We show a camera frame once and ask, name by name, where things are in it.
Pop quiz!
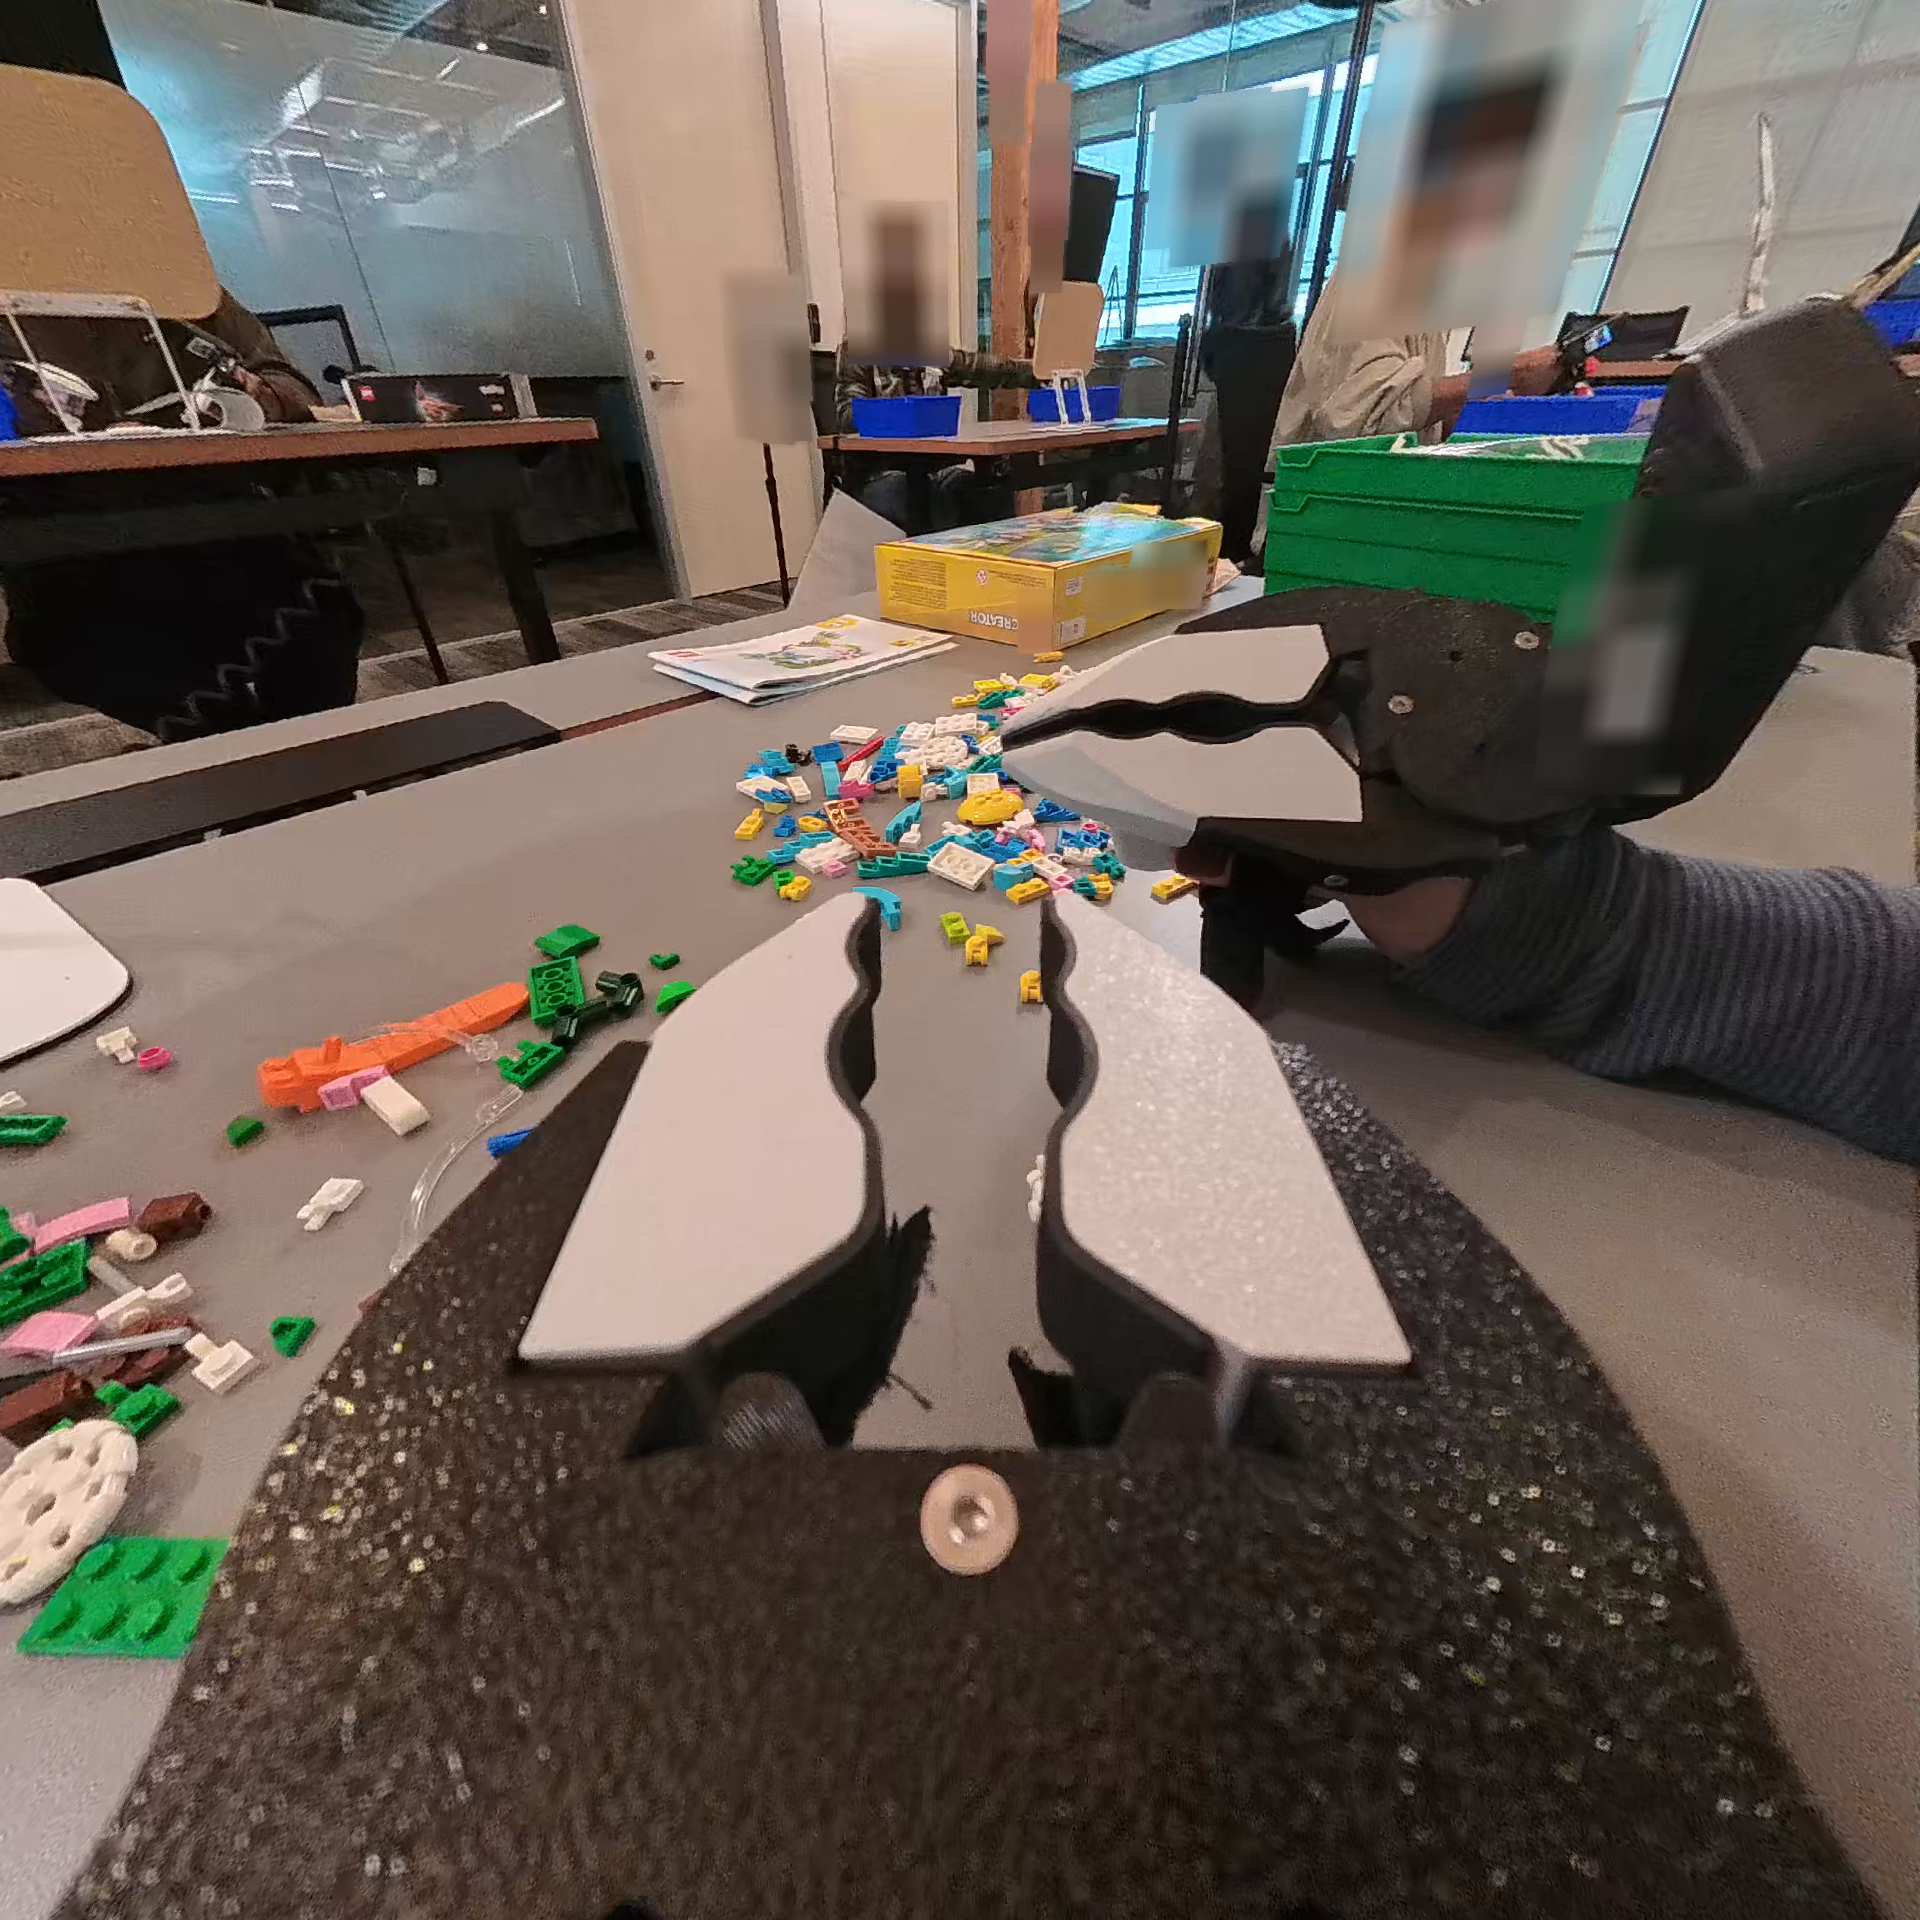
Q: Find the stack of green crates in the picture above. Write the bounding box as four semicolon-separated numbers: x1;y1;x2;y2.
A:
1262;430;1656;620

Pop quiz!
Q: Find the white round lego plate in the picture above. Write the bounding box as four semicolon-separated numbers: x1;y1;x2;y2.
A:
0;1415;141;1607

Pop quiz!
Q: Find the tan board on white stand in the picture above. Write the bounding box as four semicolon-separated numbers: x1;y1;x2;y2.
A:
0;61;224;437
1032;279;1107;431

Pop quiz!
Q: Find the black monitor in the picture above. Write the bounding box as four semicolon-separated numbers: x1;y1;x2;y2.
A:
1062;162;1124;287

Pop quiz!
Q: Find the white door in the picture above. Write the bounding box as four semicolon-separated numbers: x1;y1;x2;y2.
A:
559;0;822;601

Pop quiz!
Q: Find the person's right forearm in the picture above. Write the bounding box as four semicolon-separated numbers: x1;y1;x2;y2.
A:
1392;821;1920;1168

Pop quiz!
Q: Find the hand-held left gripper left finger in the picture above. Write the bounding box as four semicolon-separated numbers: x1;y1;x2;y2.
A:
513;891;893;1374

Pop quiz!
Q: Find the scatter of brown pink lego pieces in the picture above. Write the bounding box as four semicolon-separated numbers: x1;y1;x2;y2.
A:
0;1184;259;1445

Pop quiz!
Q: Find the yellow lego box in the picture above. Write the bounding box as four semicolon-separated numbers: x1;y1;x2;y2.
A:
871;506;1226;656

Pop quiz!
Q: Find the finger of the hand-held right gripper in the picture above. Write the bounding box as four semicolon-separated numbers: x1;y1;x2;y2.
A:
1001;716;1367;875
996;622;1340;750

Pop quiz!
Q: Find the orange lego carrot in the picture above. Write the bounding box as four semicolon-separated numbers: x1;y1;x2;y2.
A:
256;979;532;1116

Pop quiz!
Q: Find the clear curved lego piece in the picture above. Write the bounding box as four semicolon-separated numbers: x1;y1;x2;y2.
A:
384;1086;527;1280

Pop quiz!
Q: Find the cluster of green lego pieces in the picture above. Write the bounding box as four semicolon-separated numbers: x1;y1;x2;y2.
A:
491;923;702;1091

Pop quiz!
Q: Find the pile of pastel lego pieces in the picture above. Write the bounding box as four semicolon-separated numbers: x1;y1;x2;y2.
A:
728;666;1206;1010

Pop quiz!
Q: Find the black lego box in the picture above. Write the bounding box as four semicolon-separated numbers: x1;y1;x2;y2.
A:
339;369;540;425

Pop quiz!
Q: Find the wooden pillar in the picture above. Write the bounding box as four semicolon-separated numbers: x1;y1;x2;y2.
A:
979;0;1076;380

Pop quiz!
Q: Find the lego instruction booklet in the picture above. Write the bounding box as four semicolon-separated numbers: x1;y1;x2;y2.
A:
646;611;960;708

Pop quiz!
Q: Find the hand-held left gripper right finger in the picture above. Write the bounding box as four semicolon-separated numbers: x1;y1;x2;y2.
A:
1034;891;1416;1378

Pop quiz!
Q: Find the white rounded board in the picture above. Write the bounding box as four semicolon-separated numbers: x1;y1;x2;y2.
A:
0;875;134;1067

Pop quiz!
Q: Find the person's right hand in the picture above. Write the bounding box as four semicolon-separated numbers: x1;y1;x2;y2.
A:
1354;865;1482;965

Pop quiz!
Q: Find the wooden desk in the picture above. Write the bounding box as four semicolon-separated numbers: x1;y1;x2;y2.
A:
818;415;1206;529
0;414;599;696

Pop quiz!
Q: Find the green square lego plate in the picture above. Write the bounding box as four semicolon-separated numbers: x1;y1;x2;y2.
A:
16;1536;231;1661

